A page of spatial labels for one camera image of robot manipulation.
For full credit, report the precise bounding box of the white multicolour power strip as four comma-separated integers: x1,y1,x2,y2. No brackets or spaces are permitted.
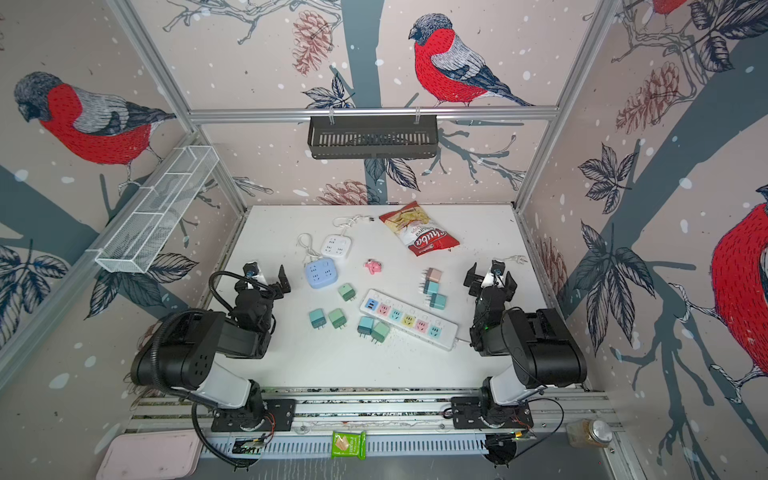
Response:
359,289,459,351

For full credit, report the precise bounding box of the blue square socket cube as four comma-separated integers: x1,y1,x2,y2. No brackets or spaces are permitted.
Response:
305,257,338,289

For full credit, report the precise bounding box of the white square socket cube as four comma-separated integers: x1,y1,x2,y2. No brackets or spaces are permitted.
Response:
320,234,352,260

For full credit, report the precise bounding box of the green snack packet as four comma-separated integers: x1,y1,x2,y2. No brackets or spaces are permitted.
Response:
331,432,367,460

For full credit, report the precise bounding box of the glass jar with lid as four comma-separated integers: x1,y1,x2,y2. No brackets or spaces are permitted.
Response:
566,419,614,448

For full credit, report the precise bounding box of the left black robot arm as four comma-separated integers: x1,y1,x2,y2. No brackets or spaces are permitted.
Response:
130,262,296,433

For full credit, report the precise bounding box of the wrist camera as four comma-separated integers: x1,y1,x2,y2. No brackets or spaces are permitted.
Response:
481,260,506,288
243,262,267,285

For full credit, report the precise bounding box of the green charger plug left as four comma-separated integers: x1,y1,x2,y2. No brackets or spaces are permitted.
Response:
327,308,347,329

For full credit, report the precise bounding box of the red white chips bag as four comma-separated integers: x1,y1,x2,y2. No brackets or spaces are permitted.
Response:
379,202,460,257

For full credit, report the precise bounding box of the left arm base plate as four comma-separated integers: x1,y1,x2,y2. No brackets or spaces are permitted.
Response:
211,399,297,433

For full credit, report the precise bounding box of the green charger plug centre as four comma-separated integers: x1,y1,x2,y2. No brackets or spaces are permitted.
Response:
338,283,356,302

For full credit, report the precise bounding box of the pink usb charger plug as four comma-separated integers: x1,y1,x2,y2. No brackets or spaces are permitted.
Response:
425,268,442,283

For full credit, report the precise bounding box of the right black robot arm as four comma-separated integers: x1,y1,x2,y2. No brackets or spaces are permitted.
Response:
463,261,587,428

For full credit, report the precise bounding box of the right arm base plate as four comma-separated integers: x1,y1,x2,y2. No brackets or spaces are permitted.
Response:
442,396,533,430

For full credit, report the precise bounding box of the teal charger plug upper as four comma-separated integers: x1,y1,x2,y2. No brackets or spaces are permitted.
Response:
422,280,439,295

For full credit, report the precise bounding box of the light green charger plug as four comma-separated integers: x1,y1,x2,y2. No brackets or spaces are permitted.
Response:
371,321,391,343

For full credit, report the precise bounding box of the pink pig toy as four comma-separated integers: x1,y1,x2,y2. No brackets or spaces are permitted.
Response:
364,259,383,275

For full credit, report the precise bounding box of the teal charger plug front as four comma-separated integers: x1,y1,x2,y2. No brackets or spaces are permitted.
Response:
357,316,375,337

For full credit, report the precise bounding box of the black hanging wire basket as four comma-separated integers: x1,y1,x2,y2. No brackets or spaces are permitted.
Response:
307,115,439,160

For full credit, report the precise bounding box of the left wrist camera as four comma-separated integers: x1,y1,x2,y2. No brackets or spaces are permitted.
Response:
243,262,267,285

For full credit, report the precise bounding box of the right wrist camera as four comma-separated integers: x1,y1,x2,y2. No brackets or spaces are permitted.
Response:
481,260,506,288

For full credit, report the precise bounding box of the teal charger plug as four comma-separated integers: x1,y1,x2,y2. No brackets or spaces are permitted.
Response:
357,316,375,337
309,309,327,329
422,280,439,295
427,293,447,310

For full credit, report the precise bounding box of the pink tray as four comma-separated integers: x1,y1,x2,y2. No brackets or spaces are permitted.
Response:
96,430,202,480

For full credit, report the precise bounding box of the teal charger plug lower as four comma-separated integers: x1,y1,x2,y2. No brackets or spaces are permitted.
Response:
427,293,447,310

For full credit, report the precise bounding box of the white mesh wall shelf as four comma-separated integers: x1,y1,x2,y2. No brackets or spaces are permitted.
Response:
95,145,219,273

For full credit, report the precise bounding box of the teal charger plug left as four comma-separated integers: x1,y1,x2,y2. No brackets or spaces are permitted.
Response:
309,309,327,329

